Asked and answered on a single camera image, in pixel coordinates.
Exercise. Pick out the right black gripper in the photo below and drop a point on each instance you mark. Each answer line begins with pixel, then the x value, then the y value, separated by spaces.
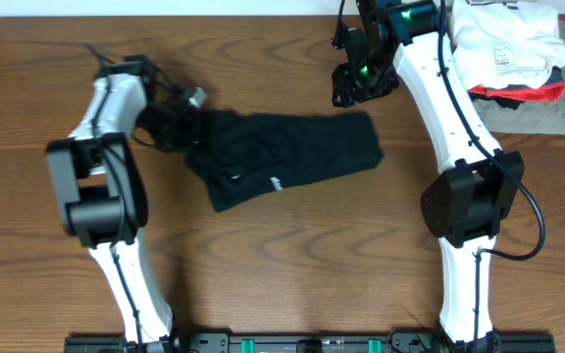
pixel 343 83

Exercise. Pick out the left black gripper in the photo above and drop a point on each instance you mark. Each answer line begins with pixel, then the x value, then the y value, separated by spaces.
pixel 189 126

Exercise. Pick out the black t-shirt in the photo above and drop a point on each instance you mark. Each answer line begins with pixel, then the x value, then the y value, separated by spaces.
pixel 243 157

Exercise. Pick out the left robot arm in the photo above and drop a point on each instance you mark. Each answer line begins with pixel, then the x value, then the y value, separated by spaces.
pixel 102 202

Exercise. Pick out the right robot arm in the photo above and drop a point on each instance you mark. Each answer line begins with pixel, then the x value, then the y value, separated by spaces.
pixel 407 43

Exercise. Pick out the white folded garment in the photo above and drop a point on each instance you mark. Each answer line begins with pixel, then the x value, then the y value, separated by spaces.
pixel 503 43

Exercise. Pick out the red and black folded garment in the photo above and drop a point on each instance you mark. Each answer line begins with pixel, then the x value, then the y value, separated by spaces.
pixel 514 95

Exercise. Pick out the grey folded garment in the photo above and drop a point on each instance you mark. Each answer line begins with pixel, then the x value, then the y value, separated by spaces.
pixel 545 118

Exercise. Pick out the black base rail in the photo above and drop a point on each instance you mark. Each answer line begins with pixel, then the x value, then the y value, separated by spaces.
pixel 404 340

